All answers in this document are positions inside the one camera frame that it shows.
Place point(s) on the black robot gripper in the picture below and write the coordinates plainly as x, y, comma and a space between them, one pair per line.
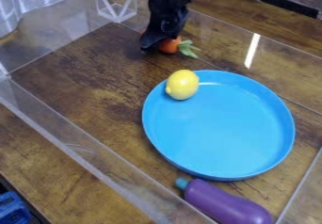
167, 19

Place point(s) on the orange toy carrot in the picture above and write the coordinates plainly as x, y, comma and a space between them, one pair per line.
175, 45

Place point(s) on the round blue tray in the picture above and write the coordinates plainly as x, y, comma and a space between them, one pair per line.
227, 134

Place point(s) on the yellow toy lemon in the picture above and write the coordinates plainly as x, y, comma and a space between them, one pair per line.
182, 84

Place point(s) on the dark wooden baseboard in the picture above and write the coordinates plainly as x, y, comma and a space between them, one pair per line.
286, 4

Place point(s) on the purple toy eggplant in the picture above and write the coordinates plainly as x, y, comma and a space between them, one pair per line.
227, 208

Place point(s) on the blue plastic object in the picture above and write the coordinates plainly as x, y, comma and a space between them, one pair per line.
14, 210

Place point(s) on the clear acrylic enclosure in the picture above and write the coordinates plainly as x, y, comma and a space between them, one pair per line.
74, 80

